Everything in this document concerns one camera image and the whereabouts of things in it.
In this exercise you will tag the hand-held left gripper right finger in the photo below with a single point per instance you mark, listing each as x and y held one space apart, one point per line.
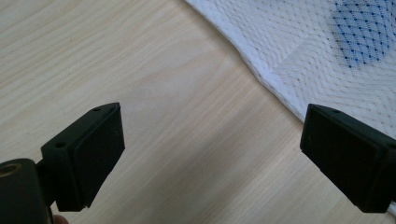
348 158

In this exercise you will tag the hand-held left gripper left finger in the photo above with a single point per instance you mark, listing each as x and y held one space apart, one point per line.
88 161

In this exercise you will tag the white mesh laundry bag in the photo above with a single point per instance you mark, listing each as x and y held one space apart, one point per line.
314 53

